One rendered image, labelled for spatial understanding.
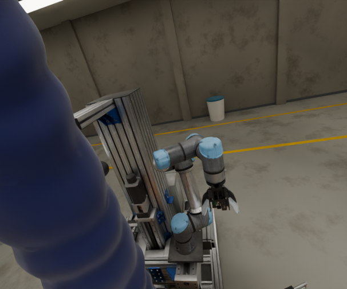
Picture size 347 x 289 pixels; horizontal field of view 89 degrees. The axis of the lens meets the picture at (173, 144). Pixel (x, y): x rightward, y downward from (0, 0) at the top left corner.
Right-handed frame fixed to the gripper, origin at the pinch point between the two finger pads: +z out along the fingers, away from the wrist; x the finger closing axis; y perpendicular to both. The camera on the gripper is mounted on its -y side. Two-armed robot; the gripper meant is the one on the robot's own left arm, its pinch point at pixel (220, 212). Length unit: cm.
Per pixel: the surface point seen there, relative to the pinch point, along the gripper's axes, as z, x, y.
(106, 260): -24.6, -27.2, 33.8
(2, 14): -72, -25, 29
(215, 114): 129, 33, -519
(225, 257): 152, -2, -72
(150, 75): -31, -167, -589
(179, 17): -169, -33, -589
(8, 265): 152, -314, -65
